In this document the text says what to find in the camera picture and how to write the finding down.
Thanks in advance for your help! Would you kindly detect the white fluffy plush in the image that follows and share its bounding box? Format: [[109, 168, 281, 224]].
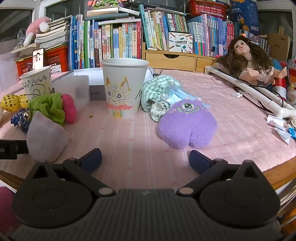
[[26, 110, 69, 163]]

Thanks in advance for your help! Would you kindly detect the light blue face mask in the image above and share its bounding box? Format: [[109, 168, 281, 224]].
[[162, 85, 211, 109]]

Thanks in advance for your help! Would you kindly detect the black cable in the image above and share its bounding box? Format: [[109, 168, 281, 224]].
[[233, 79, 294, 114]]

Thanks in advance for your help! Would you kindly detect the small floral cloth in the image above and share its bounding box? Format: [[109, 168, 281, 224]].
[[150, 101, 173, 122]]

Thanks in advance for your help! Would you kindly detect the green checked cloth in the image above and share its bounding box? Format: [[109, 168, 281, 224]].
[[141, 75, 184, 112]]

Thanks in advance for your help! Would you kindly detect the paper cup with cat drawing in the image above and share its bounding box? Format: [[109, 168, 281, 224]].
[[101, 58, 149, 119]]

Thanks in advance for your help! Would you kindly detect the pink plush toy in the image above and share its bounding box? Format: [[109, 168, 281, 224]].
[[23, 17, 52, 47]]

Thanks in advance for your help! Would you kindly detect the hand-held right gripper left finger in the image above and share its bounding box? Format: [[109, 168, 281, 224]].
[[26, 148, 116, 198]]

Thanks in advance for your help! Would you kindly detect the white printed carton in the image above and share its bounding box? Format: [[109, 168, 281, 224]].
[[166, 32, 193, 54]]

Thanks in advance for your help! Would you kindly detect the row of thin colourful books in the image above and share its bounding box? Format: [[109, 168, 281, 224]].
[[139, 5, 234, 57]]

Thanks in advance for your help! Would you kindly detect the row of tall books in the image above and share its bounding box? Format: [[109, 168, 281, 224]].
[[69, 15, 142, 69]]

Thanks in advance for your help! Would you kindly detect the green scrunchie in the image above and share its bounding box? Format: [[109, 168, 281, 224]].
[[27, 93, 66, 127]]

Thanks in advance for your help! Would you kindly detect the pink house-shaped box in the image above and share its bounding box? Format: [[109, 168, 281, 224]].
[[87, 0, 126, 10]]

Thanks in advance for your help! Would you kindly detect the blue patterned scrunchie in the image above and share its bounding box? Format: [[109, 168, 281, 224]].
[[10, 108, 33, 135]]

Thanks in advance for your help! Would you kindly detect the grey cardboard box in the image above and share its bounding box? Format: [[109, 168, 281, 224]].
[[69, 67, 154, 101]]

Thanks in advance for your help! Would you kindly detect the long-haired doll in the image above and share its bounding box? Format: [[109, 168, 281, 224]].
[[214, 35, 288, 87]]

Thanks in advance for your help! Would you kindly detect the blue cat plush toy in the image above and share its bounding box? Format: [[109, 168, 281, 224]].
[[285, 56, 296, 103]]

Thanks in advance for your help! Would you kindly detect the pink tablecloth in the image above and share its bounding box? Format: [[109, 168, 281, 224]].
[[0, 68, 296, 193]]

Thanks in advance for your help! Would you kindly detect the white window frame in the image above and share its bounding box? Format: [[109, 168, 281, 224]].
[[0, 0, 72, 56]]

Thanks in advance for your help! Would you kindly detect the stack of worn books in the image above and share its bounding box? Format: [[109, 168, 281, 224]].
[[35, 16, 71, 49]]

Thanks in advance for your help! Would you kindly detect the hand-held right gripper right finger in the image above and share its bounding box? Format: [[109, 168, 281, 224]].
[[176, 150, 264, 198]]

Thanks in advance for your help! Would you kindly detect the blue carton box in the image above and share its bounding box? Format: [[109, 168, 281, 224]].
[[230, 0, 260, 35]]

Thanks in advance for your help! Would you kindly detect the white plastic pipe frame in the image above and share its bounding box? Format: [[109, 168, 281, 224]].
[[205, 66, 296, 119]]

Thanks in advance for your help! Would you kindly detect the brown cardboard box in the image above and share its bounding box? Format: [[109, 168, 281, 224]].
[[268, 26, 291, 61]]

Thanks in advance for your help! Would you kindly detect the red plastic basket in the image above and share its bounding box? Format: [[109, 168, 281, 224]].
[[14, 45, 70, 77], [188, 0, 228, 20]]

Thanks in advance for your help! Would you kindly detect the grey plush toy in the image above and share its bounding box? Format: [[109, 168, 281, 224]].
[[14, 29, 30, 50]]

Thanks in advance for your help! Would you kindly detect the dark teal flat book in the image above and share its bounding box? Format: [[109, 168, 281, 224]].
[[85, 13, 140, 22]]

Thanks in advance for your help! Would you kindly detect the paper cup with black scribbles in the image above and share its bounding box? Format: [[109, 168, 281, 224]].
[[19, 66, 53, 102]]

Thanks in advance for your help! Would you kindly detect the purple plush monster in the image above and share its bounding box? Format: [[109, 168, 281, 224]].
[[157, 97, 218, 149]]

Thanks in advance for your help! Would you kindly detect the pink scrunchie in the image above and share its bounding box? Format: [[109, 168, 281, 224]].
[[61, 94, 77, 124]]

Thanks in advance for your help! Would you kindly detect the wooden drawer organizer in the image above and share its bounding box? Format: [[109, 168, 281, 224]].
[[142, 42, 218, 73]]

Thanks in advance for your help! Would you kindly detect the yellow perforated ball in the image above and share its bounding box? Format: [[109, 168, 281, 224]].
[[18, 94, 29, 109], [1, 94, 19, 112]]

